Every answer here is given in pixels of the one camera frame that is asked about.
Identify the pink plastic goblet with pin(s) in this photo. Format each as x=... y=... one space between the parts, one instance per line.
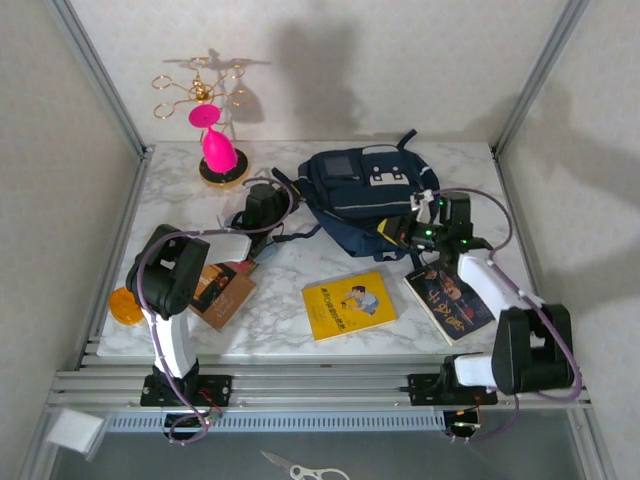
x=217 y=147

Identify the aluminium frame post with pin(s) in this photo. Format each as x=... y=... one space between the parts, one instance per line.
x=100 y=75
x=539 y=75

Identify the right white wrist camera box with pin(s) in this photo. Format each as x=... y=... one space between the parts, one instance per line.
x=422 y=205

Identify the white square pad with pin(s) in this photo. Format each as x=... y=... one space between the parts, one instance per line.
x=75 y=431

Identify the aluminium cross rail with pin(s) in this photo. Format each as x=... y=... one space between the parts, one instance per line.
x=320 y=385

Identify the orange translucent glass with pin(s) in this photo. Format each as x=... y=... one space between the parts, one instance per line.
x=125 y=307

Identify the brown cover book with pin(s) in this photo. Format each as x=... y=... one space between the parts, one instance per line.
x=227 y=300

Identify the black controller board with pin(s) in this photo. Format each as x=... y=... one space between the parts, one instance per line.
x=460 y=425
x=180 y=422

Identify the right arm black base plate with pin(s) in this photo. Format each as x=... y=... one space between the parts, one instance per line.
x=422 y=390

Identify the navy blue backpack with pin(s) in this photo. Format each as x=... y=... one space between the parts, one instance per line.
x=350 y=200

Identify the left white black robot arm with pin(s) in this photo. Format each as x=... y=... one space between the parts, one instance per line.
x=167 y=280

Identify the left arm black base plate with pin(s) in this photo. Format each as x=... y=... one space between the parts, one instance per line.
x=220 y=390

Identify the yellow cartoon cover book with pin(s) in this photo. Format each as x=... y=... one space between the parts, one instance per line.
x=350 y=307

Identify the aluminium side rail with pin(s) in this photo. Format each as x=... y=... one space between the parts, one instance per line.
x=131 y=200
x=514 y=200

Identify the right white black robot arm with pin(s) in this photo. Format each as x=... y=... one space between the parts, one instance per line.
x=530 y=350

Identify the grey blue pencil case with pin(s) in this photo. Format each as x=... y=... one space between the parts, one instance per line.
x=267 y=250

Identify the dark blue portrait book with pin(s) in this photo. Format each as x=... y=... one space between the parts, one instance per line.
x=450 y=300

